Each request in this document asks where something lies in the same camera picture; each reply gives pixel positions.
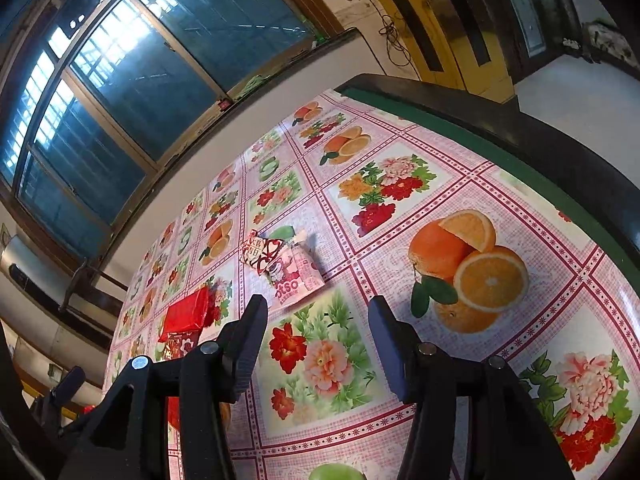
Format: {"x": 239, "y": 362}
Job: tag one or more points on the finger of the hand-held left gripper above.
{"x": 67, "y": 382}

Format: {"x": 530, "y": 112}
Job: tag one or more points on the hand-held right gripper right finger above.
{"x": 386, "y": 352}

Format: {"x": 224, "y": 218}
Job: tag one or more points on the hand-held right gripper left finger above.
{"x": 250, "y": 330}

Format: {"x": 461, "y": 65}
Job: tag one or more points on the shiny red snack packet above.
{"x": 187, "y": 316}

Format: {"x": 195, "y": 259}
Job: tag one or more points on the pink snack packet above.
{"x": 295, "y": 275}

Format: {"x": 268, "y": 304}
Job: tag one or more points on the red white patterned snack packet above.
{"x": 257, "y": 255}

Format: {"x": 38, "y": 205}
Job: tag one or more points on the red flower print snack packet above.
{"x": 175, "y": 346}

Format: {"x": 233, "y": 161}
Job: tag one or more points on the floral fruit printed tablecloth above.
{"x": 400, "y": 270}

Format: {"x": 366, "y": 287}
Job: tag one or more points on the green snack packet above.
{"x": 282, "y": 232}

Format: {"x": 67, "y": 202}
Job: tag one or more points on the green plastic bag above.
{"x": 252, "y": 85}

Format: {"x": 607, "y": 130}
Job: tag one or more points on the large glass window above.
{"x": 125, "y": 75}

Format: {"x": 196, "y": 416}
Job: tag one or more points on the yellow door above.
{"x": 450, "y": 20}

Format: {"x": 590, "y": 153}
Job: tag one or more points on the dark green-edged table frame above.
{"x": 500, "y": 125}

